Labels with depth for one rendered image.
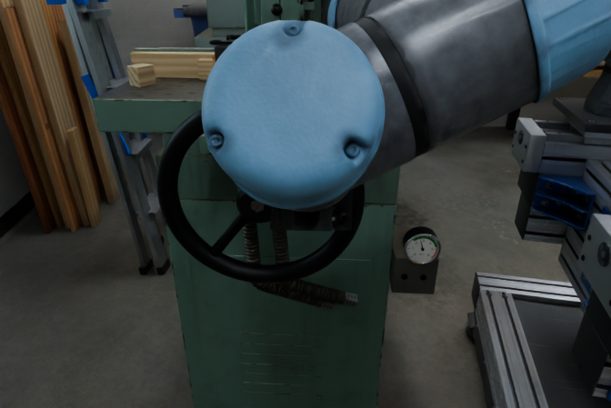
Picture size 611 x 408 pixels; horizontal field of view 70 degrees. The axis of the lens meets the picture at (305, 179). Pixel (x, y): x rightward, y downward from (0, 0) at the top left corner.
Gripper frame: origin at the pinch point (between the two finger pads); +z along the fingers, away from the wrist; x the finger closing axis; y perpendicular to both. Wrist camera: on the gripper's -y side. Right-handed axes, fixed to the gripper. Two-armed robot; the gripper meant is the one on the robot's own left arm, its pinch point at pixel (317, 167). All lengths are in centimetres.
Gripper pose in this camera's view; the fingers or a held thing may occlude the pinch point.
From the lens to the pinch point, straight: 52.1
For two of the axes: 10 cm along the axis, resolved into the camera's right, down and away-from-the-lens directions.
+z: 0.6, 1.0, 9.9
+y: -0.2, 9.9, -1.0
